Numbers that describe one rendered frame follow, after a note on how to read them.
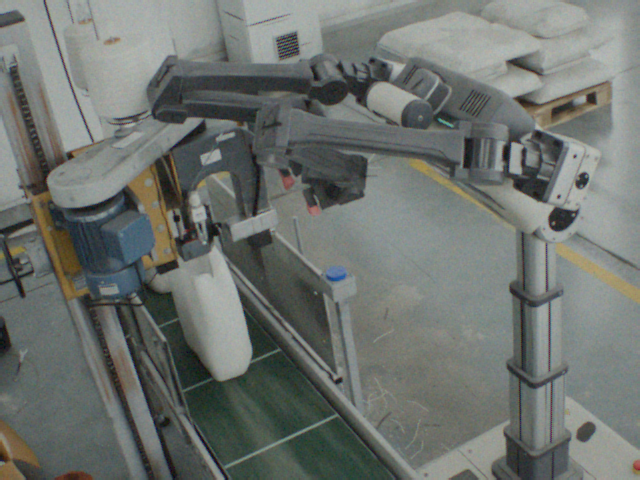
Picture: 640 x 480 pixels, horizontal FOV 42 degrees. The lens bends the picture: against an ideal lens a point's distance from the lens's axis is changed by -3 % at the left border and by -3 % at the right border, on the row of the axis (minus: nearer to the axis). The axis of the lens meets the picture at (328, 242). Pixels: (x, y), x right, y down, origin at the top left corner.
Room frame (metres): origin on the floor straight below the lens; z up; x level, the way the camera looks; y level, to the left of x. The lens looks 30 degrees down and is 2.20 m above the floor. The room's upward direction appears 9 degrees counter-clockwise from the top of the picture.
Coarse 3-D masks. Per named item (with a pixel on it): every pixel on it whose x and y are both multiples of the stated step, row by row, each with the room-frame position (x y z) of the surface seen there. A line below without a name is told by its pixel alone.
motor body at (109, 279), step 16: (64, 208) 1.84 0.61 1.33; (112, 208) 1.80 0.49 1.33; (80, 224) 1.79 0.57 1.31; (96, 224) 1.78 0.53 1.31; (80, 240) 1.79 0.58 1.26; (96, 240) 1.78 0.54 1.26; (80, 256) 1.80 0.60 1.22; (96, 256) 1.79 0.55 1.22; (96, 272) 1.79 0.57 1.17; (112, 272) 1.79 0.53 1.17; (128, 272) 1.79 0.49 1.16; (144, 272) 1.85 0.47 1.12; (96, 288) 1.79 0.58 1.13; (112, 288) 1.78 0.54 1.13; (128, 288) 1.79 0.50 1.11
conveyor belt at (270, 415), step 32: (160, 320) 2.73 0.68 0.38; (192, 352) 2.49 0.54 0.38; (256, 352) 2.43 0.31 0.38; (192, 384) 2.31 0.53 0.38; (224, 384) 2.28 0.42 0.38; (256, 384) 2.26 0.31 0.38; (288, 384) 2.23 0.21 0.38; (192, 416) 2.14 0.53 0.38; (224, 416) 2.12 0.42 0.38; (256, 416) 2.09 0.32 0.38; (288, 416) 2.07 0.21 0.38; (320, 416) 2.05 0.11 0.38; (224, 448) 1.97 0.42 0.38; (256, 448) 1.95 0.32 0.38; (288, 448) 1.93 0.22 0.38; (320, 448) 1.91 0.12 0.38; (352, 448) 1.88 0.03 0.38
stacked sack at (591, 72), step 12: (588, 60) 4.98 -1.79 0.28; (564, 72) 4.85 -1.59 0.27; (576, 72) 4.84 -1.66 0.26; (588, 72) 4.83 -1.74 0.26; (600, 72) 4.84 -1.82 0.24; (612, 72) 4.89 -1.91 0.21; (552, 84) 4.72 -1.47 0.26; (564, 84) 4.73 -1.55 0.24; (576, 84) 4.76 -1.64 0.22; (588, 84) 4.80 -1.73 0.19; (528, 96) 4.75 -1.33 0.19; (540, 96) 4.68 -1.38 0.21; (552, 96) 4.69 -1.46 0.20
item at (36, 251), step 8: (24, 240) 2.00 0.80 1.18; (32, 240) 1.98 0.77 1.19; (40, 240) 1.98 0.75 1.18; (32, 248) 1.96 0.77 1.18; (40, 248) 1.96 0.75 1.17; (32, 256) 1.94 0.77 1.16; (40, 256) 1.95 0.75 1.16; (48, 256) 1.95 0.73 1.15; (32, 264) 1.93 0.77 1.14; (40, 264) 1.94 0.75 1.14; (48, 264) 1.95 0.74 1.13; (40, 272) 1.94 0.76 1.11; (48, 272) 1.95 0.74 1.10
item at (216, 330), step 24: (192, 264) 2.35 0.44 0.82; (216, 264) 2.34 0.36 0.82; (192, 288) 2.30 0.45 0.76; (216, 288) 2.30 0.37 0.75; (192, 312) 2.31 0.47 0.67; (216, 312) 2.28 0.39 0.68; (240, 312) 2.33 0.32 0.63; (192, 336) 2.38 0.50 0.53; (216, 336) 2.27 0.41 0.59; (240, 336) 2.31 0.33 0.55; (216, 360) 2.28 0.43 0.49; (240, 360) 2.30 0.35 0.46
